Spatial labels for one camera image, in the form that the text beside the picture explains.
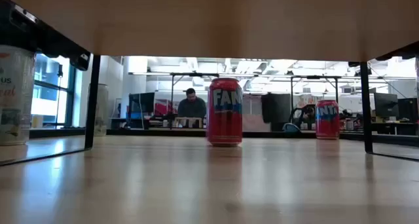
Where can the blue grey dome object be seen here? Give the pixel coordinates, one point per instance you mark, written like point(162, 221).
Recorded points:
point(291, 128)

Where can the pale hanging cloth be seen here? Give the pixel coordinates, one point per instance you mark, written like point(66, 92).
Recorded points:
point(255, 119)

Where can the small background wooden shelf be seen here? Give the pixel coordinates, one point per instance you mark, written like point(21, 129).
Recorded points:
point(188, 119)

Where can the wooden shelf with black legs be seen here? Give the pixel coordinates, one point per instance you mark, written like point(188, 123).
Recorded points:
point(209, 21)

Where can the red Fanta soda can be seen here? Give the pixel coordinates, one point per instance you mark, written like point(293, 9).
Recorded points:
point(327, 125)
point(225, 119)

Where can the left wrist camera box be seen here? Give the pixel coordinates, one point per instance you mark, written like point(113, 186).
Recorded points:
point(23, 13)

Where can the white Celsius slim can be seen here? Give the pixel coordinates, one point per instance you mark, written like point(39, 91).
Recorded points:
point(16, 103)
point(104, 109)

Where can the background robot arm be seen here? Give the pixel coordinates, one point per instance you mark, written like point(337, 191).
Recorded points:
point(306, 114)

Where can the black metal gantry frame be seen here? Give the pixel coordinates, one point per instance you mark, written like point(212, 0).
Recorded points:
point(172, 103)
point(292, 96)

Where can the dark background desk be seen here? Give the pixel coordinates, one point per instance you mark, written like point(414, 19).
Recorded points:
point(393, 127)

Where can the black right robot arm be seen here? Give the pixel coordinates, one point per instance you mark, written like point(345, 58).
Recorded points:
point(402, 52)

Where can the black tripod stand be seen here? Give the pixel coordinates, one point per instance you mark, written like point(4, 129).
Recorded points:
point(60, 71)

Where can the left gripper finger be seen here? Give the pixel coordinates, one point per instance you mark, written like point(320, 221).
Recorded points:
point(78, 62)

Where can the window with dark frame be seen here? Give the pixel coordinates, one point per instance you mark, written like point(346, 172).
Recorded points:
point(49, 99)

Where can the red white banner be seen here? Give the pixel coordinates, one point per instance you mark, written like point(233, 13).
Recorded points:
point(162, 108)

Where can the black computer monitor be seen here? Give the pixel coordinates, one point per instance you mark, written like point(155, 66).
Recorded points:
point(408, 109)
point(142, 103)
point(386, 106)

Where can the large black panel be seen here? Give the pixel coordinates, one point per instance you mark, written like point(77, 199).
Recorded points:
point(276, 109)

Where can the person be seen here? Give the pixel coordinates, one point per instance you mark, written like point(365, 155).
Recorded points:
point(192, 107)

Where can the black aluminium table frame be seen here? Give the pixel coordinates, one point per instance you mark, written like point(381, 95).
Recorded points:
point(157, 132)

